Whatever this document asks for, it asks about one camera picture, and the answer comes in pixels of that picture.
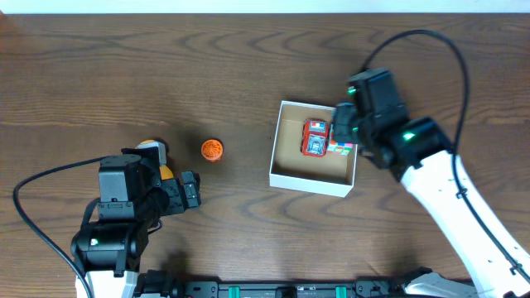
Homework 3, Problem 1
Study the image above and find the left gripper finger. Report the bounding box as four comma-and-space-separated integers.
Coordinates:
181, 171, 200, 187
183, 183, 201, 208

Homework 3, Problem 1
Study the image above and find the colourful puzzle cube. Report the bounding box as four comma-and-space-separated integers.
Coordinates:
326, 126, 354, 156

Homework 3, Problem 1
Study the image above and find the orange white toy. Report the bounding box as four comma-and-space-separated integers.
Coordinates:
136, 139, 174, 180

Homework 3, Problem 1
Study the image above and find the red toy truck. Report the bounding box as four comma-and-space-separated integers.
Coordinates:
301, 118, 330, 157

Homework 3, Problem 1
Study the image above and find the orange ribbed toy ball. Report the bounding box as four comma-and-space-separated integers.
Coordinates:
200, 139, 224, 162

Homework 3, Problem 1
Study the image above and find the white cardboard box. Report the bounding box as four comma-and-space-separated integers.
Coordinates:
269, 101, 357, 198

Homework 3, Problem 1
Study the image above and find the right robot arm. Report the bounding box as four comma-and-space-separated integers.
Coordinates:
333, 68, 529, 297

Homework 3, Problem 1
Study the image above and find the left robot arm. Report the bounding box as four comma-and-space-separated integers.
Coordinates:
71, 140, 201, 297

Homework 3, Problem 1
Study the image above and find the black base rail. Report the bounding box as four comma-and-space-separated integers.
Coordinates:
130, 267, 478, 298

